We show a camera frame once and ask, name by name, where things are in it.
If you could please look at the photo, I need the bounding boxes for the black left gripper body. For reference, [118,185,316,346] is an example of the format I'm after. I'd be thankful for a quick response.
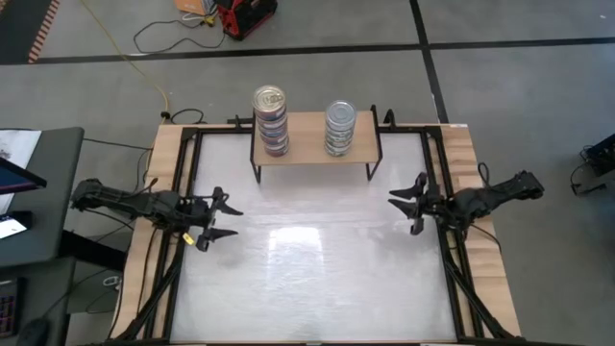
[184,185,228,254]

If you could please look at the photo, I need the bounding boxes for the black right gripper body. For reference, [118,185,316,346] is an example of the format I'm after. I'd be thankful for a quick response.
[408,171,456,236]

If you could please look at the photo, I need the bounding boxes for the pink salmon can blue label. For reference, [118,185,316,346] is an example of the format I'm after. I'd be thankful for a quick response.
[255,121,289,136]
[253,113,288,129]
[258,142,291,158]
[258,136,290,150]
[256,128,290,143]
[251,85,287,121]

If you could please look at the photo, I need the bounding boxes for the wooden shelf black metal legs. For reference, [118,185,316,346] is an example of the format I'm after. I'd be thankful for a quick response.
[247,104,383,185]

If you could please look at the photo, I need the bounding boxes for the black desk support beam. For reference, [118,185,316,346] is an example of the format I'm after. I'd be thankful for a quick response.
[60,229,129,271]

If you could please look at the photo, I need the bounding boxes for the grey desk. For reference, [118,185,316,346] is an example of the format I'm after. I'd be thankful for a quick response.
[0,126,86,269]

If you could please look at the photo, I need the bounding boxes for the black floor equipment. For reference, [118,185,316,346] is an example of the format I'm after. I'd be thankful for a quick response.
[570,133,615,196]

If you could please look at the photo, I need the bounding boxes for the grey side table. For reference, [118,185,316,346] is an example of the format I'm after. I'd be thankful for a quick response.
[0,257,78,346]

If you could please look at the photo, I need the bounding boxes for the monitor with blue screen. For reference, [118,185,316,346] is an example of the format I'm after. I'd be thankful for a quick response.
[0,157,48,196]

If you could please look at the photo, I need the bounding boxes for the red black equipment case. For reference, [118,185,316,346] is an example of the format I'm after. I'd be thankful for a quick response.
[213,0,279,41]

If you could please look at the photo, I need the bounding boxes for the white paper sheet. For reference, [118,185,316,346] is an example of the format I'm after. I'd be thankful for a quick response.
[0,129,42,215]

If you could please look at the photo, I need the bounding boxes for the orange folder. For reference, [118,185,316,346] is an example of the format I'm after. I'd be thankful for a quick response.
[174,0,209,17]

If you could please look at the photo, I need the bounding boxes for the dark computer mouse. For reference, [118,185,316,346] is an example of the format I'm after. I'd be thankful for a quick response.
[17,316,52,346]

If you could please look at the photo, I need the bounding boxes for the dark keyboard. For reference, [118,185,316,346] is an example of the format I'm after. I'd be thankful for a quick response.
[0,277,24,340]

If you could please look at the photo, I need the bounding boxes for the black mat orange striped edge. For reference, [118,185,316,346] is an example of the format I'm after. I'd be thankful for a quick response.
[0,0,62,65]

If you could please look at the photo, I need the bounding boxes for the black metal table frame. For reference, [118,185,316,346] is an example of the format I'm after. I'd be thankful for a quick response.
[109,108,519,346]

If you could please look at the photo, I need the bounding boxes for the black cable loop with plug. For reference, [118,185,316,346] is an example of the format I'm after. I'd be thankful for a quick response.
[160,108,207,126]

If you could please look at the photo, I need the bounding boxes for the yellow hanging cable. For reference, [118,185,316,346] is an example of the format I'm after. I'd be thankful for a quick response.
[78,0,170,115]

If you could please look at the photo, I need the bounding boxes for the black floor cable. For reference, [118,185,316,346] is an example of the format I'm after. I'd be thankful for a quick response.
[132,17,227,56]

